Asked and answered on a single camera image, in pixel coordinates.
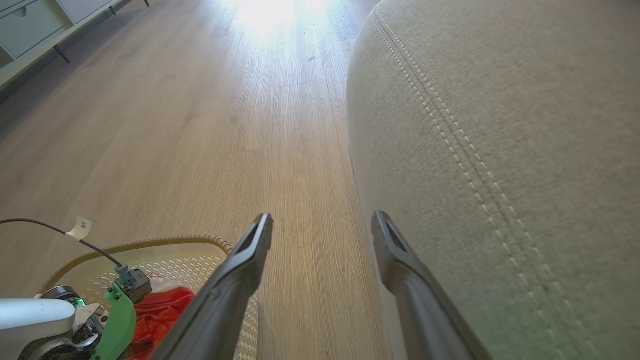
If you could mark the cream laundry basket brown rim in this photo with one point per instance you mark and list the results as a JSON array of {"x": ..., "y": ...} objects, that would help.
[{"x": 165, "y": 262}]

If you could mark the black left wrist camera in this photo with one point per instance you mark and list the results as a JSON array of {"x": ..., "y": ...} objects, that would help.
[{"x": 137, "y": 284}]

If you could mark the red cloth garment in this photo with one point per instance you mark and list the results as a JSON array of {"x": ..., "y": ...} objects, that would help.
[{"x": 160, "y": 317}]

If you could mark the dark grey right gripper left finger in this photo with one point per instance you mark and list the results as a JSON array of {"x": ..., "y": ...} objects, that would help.
[{"x": 225, "y": 300}]

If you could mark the grey fabric sofa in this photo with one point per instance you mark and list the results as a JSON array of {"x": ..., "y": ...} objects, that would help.
[{"x": 525, "y": 150}]

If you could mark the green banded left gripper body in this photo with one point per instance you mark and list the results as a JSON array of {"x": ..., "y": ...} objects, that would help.
[{"x": 121, "y": 325}]

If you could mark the white cabinet with dark legs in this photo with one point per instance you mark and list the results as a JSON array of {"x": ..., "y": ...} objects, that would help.
[{"x": 30, "y": 25}]

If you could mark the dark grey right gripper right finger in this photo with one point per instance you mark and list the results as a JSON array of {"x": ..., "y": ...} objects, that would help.
[{"x": 420, "y": 305}]

